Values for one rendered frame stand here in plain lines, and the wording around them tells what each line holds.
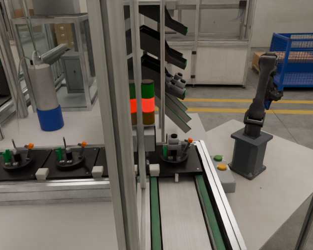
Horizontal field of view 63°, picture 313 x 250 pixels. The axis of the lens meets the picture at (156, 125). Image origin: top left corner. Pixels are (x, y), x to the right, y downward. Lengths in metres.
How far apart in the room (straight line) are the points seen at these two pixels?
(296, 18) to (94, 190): 9.60
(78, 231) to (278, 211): 0.82
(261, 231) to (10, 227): 0.99
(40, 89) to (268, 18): 8.87
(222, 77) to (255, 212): 4.26
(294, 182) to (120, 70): 1.24
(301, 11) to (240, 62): 5.31
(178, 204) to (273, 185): 0.50
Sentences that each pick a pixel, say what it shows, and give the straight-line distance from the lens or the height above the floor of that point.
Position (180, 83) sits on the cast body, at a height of 1.26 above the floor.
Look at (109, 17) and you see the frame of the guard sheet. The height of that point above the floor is 1.66.
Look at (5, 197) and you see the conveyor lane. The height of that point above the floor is 0.91.
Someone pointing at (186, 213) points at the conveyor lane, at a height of 0.92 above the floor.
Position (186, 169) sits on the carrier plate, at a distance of 1.17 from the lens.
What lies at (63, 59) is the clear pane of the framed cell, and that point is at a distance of 2.03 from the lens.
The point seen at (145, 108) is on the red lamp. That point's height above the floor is 1.33.
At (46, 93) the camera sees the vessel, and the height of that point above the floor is 1.13.
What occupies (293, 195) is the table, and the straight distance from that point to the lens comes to 1.34.
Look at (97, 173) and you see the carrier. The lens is 1.16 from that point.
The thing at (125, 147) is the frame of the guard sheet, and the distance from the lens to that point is 0.29.
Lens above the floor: 1.67
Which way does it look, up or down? 27 degrees down
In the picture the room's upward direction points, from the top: 1 degrees counter-clockwise
